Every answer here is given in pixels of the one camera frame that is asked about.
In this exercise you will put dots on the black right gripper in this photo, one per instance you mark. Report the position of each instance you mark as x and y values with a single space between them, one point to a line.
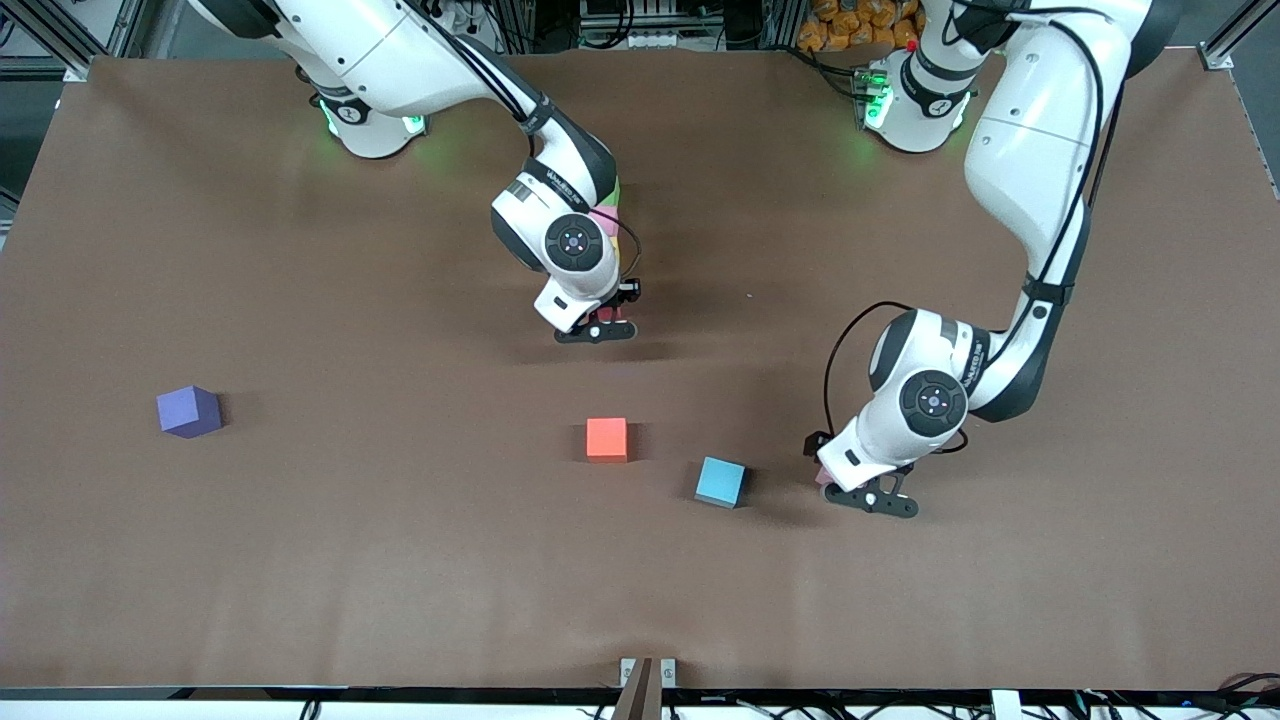
629 291

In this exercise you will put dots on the red foam cube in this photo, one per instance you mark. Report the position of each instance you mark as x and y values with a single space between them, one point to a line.
614 316

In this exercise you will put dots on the pink foam cube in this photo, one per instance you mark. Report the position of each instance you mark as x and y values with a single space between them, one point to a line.
824 477
605 222

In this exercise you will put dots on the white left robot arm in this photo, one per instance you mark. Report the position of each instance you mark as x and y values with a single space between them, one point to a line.
900 430

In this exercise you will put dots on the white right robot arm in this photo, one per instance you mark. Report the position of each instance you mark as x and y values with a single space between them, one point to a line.
560 290

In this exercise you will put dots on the light blue foam cube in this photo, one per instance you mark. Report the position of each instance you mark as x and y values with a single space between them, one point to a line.
720 480

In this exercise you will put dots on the orange foam cube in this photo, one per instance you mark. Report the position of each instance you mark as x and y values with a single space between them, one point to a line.
606 438

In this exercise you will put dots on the green foam cube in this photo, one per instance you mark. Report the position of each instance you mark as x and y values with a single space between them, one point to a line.
616 195

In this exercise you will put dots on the brown pole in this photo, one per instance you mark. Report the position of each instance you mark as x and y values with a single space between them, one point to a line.
640 695

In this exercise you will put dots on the white power strip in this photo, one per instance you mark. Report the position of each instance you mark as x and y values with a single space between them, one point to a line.
630 42

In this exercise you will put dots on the orange bags pile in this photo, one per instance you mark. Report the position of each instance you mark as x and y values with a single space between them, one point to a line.
850 25

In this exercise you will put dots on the brown table cover sheet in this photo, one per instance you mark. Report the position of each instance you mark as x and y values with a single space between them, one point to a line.
300 560

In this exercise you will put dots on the purple foam cube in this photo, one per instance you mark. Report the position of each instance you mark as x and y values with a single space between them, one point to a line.
188 410

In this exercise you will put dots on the silver metal bracket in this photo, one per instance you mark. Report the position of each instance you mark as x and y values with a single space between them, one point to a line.
670 672

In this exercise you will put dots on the aluminium frame profile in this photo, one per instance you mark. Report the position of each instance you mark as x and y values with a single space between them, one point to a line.
1240 30
60 35

